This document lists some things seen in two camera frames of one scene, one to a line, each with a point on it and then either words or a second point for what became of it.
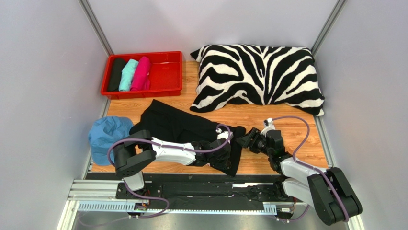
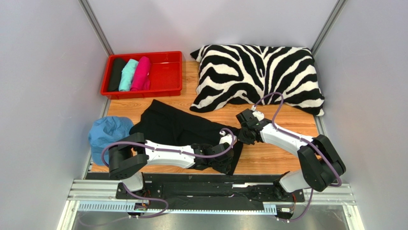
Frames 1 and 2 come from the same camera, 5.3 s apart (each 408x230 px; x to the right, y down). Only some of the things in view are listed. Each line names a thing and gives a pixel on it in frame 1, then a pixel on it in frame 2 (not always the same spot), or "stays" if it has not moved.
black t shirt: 167,123 stays
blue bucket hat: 103,132 stays
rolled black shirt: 114,82 stays
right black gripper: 251,140 to 243,118
